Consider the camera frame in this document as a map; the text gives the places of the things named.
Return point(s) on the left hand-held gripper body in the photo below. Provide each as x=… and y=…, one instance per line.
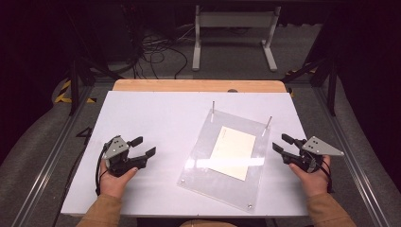
x=117, y=154

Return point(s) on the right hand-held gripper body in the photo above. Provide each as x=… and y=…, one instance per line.
x=317, y=146

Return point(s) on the person's left hand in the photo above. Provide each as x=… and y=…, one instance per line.
x=113, y=184

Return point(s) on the person's right hand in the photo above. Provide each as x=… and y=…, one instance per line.
x=315, y=183

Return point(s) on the thin metal pin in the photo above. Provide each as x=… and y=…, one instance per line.
x=269, y=122
x=213, y=107

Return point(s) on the white board sheet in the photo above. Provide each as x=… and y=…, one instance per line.
x=157, y=119

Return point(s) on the cream paper sheet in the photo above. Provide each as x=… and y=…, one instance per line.
x=233, y=153

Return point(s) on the clear acrylic board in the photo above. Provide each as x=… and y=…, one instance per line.
x=201, y=176

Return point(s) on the black tripod stand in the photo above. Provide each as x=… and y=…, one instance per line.
x=331, y=85
x=74, y=85

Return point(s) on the yellow black floor tape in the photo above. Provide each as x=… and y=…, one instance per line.
x=64, y=93

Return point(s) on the aluminium rail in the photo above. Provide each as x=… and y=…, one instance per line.
x=350, y=164
x=47, y=164

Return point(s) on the white metal stand frame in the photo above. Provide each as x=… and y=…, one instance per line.
x=197, y=47

